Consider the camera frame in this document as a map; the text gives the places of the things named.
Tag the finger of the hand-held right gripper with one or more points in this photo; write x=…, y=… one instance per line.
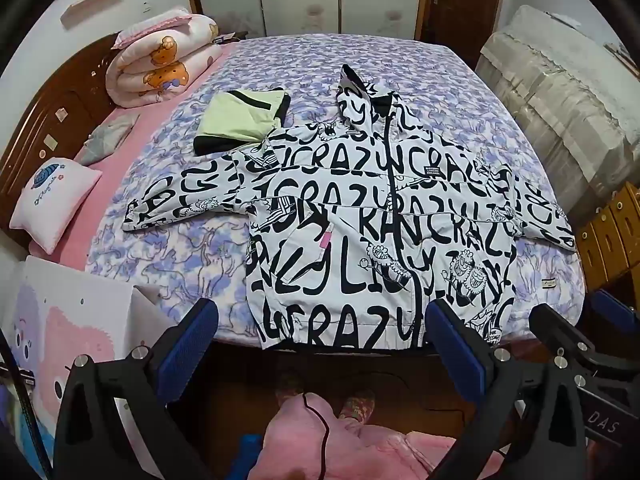
x=617, y=312
x=605, y=367

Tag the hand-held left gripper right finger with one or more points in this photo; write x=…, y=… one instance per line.
x=452, y=342

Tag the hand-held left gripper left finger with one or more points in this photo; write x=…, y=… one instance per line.
x=186, y=340

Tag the black and white printed jacket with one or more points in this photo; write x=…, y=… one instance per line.
x=350, y=220

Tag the light wooden cabinet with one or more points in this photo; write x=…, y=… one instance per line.
x=610, y=235

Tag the person's floral slipper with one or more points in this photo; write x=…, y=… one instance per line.
x=357, y=405
x=290, y=390

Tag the person's pink clothing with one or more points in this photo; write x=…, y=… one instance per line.
x=380, y=452

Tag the pink bed sheet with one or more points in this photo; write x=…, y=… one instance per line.
x=107, y=172

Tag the white embroidered pillow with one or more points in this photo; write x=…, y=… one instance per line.
x=55, y=200

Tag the grey cloth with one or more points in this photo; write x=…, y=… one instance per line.
x=105, y=137

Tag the furniture under beige lace cover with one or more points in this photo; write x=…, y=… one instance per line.
x=565, y=90

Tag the folded green and black garment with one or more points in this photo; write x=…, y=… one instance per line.
x=230, y=115

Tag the dark wooden headboard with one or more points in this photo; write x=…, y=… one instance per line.
x=50, y=105

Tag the rolled pink bear-print quilt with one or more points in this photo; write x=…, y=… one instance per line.
x=165, y=60

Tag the purple floral blanket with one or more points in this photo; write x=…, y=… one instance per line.
x=300, y=60

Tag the dark wooden door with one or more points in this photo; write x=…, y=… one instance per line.
x=465, y=0

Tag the pink wall shelf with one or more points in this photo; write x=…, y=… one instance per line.
x=90, y=5

